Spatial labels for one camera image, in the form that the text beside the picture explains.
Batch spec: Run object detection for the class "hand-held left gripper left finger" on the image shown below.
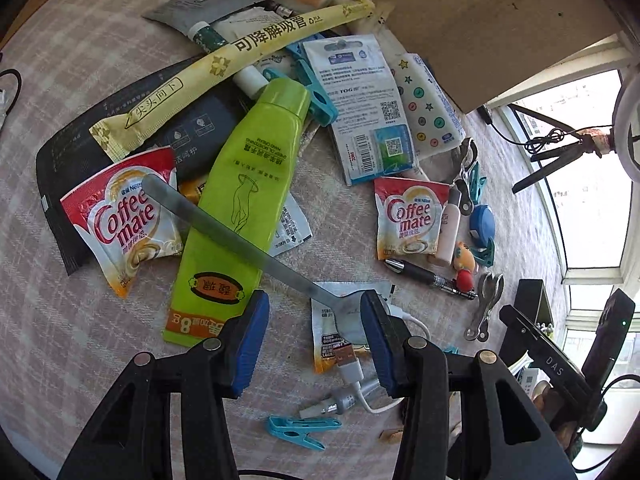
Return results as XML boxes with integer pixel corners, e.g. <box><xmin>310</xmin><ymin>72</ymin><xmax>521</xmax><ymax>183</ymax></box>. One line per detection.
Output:
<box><xmin>57</xmin><ymin>289</ymin><xmax>272</xmax><ymax>480</ymax></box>

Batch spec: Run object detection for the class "yellow straw wrapper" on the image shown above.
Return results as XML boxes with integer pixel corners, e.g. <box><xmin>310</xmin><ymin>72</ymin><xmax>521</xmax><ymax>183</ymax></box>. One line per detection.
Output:
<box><xmin>89</xmin><ymin>0</ymin><xmax>375</xmax><ymax>163</ymax></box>

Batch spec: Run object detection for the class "black silver pen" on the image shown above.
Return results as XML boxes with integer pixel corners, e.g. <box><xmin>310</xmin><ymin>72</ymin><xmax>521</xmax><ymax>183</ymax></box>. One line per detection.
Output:
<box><xmin>384</xmin><ymin>258</ymin><xmax>478</xmax><ymax>302</ymax></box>

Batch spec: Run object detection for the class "red creamer sachet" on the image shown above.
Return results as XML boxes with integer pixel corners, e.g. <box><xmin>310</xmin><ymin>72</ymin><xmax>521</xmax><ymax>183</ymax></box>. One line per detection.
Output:
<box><xmin>60</xmin><ymin>146</ymin><xmax>183</xmax><ymax>300</ymax></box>
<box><xmin>374</xmin><ymin>176</ymin><xmax>451</xmax><ymax>261</ymax></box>

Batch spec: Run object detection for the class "orange red toy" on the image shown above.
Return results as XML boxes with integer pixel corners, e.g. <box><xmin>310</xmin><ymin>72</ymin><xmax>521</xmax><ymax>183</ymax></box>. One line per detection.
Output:
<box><xmin>451</xmin><ymin>241</ymin><xmax>476</xmax><ymax>288</ymax></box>

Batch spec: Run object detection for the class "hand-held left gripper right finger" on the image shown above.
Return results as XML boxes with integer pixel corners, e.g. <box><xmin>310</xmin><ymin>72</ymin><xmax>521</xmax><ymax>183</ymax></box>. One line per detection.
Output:
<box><xmin>359</xmin><ymin>289</ymin><xmax>578</xmax><ymax>480</ymax></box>

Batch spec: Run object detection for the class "black tripod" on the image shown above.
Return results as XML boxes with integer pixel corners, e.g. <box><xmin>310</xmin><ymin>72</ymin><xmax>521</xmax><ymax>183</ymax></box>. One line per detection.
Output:
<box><xmin>512</xmin><ymin>102</ymin><xmax>616</xmax><ymax>196</ymax></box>

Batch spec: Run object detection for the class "star print tissue pack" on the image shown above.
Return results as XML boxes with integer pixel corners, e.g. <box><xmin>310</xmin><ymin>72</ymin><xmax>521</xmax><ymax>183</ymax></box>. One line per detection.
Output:
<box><xmin>387</xmin><ymin>52</ymin><xmax>467</xmax><ymax>161</ymax></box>

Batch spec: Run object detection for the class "teal clothespin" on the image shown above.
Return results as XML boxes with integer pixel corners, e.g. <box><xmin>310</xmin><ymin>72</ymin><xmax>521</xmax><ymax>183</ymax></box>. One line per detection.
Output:
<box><xmin>465</xmin><ymin>160</ymin><xmax>488</xmax><ymax>198</ymax></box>
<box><xmin>470</xmin><ymin>237</ymin><xmax>497</xmax><ymax>267</ymax></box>

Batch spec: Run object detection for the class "black cable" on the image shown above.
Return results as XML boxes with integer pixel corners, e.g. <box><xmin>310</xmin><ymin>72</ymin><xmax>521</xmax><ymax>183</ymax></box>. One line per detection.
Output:
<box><xmin>0</xmin><ymin>70</ymin><xmax>22</xmax><ymax>111</ymax></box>

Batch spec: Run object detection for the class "white card package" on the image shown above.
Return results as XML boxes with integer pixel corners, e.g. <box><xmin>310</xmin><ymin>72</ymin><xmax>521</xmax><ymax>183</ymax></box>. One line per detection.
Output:
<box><xmin>302</xmin><ymin>34</ymin><xmax>420</xmax><ymax>187</ymax></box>

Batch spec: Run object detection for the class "blue round case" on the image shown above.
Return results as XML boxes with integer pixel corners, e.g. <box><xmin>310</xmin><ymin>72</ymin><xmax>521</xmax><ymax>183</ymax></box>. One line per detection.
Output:
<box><xmin>470</xmin><ymin>204</ymin><xmax>497</xmax><ymax>248</ymax></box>

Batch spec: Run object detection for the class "small white tube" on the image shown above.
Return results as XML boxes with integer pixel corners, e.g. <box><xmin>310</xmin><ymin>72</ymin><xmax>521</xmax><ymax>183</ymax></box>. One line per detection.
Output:
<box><xmin>434</xmin><ymin>187</ymin><xmax>463</xmax><ymax>267</ymax></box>

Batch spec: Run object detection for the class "black box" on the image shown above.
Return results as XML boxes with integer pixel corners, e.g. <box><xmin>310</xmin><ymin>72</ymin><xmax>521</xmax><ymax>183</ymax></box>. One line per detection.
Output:
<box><xmin>515</xmin><ymin>279</ymin><xmax>555</xmax><ymax>333</ymax></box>

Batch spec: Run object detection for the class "grey cable adapter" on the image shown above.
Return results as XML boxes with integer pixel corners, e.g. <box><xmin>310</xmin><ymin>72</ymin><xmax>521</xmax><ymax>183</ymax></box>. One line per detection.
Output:
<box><xmin>299</xmin><ymin>379</ymin><xmax>381</xmax><ymax>418</ymax></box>

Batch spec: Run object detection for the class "small white sachet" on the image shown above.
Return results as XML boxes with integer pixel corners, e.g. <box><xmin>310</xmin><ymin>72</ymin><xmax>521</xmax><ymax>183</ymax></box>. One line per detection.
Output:
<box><xmin>272</xmin><ymin>195</ymin><xmax>313</xmax><ymax>256</ymax></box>

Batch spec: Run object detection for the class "black packet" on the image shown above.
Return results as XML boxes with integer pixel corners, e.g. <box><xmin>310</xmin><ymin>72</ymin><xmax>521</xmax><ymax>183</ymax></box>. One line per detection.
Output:
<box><xmin>36</xmin><ymin>57</ymin><xmax>246</xmax><ymax>276</ymax></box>

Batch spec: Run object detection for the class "green hand cream tube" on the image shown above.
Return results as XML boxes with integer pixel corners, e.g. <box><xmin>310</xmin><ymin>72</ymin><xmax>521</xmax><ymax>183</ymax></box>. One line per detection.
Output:
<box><xmin>162</xmin><ymin>77</ymin><xmax>312</xmax><ymax>347</ymax></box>

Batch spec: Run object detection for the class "green white toothpaste tube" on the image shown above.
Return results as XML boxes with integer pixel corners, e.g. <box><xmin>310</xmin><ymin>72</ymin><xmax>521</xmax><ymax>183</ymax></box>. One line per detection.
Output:
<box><xmin>189</xmin><ymin>21</ymin><xmax>268</xmax><ymax>97</ymax></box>

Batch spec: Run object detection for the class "white pouch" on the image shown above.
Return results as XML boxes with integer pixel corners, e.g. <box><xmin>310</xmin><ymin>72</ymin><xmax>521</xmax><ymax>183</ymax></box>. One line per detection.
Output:
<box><xmin>212</xmin><ymin>2</ymin><xmax>301</xmax><ymax>51</ymax></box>

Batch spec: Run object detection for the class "grey sachet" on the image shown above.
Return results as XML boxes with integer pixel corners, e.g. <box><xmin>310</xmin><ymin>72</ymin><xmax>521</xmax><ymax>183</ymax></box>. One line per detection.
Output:
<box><xmin>142</xmin><ymin>0</ymin><xmax>266</xmax><ymax>43</ymax></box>

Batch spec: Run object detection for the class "pink plaid blanket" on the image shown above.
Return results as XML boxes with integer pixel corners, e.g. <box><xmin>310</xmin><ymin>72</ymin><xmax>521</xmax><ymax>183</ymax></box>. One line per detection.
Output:
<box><xmin>0</xmin><ymin>0</ymin><xmax>571</xmax><ymax>480</ymax></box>

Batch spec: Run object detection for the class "cyan clothespin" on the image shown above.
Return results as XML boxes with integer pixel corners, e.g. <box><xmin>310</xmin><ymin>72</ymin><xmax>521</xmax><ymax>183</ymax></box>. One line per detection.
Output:
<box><xmin>262</xmin><ymin>67</ymin><xmax>338</xmax><ymax>127</ymax></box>
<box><xmin>266</xmin><ymin>414</ymin><xmax>343</xmax><ymax>452</ymax></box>

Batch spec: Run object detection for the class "white usb cable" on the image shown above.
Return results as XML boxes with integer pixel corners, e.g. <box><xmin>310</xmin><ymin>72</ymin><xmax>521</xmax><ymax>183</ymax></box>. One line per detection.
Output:
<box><xmin>334</xmin><ymin>305</ymin><xmax>431</xmax><ymax>415</ymax></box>

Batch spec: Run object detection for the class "metal spoon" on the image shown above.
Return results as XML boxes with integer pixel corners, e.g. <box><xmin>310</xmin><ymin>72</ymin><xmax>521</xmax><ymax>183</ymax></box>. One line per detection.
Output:
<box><xmin>141</xmin><ymin>174</ymin><xmax>373</xmax><ymax>333</ymax></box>

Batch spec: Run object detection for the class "orange sachet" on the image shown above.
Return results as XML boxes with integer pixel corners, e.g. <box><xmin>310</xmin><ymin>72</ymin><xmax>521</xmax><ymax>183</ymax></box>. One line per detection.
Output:
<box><xmin>177</xmin><ymin>175</ymin><xmax>211</xmax><ymax>206</ymax></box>

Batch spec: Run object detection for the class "white ring light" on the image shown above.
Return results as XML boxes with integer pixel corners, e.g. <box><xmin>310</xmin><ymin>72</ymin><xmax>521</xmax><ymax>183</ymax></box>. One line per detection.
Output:
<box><xmin>607</xmin><ymin>67</ymin><xmax>640</xmax><ymax>186</ymax></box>

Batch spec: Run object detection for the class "white printed sachet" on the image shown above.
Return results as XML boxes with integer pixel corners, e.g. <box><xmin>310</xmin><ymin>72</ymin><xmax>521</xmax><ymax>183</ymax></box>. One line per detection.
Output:
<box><xmin>310</xmin><ymin>281</ymin><xmax>396</xmax><ymax>375</ymax></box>

